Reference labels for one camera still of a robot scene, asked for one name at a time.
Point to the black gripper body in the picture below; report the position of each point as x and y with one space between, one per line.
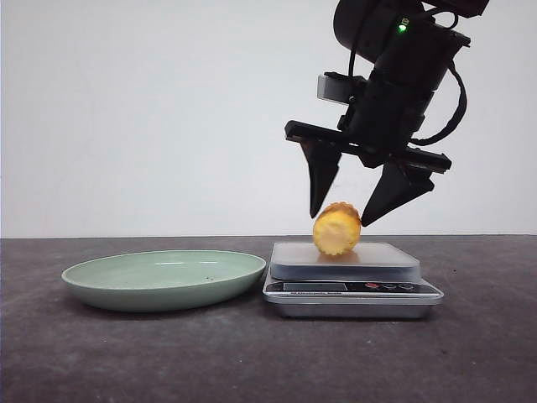
378 126

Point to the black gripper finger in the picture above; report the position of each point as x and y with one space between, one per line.
399 184
323 164

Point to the yellow corn cob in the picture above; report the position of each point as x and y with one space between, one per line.
337 230

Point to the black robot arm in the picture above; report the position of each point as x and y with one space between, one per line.
410 53

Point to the silver digital kitchen scale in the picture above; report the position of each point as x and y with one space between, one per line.
373 280

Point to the pale green plate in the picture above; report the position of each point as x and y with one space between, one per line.
168 280

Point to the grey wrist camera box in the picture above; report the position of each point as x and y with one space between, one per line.
339 88

